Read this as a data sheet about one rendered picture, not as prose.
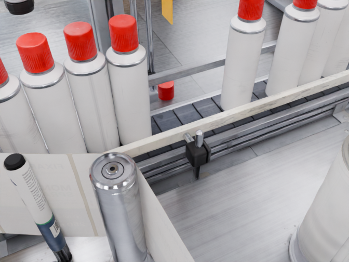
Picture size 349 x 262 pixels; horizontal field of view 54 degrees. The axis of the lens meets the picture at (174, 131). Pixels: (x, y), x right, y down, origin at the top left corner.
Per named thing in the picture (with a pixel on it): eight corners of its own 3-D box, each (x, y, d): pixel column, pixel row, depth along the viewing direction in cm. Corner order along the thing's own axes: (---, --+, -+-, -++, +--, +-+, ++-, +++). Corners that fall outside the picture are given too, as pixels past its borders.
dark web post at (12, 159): (59, 268, 41) (2, 170, 27) (56, 255, 42) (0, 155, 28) (74, 262, 41) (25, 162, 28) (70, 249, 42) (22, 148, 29)
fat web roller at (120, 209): (120, 293, 39) (92, 201, 25) (108, 257, 42) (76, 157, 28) (158, 275, 40) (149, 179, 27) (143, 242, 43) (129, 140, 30)
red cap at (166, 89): (177, 93, 71) (177, 80, 69) (168, 102, 69) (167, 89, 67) (164, 88, 72) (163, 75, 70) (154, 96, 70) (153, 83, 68)
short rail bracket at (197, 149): (191, 193, 54) (195, 142, 45) (183, 179, 56) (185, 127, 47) (209, 186, 55) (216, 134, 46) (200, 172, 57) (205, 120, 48)
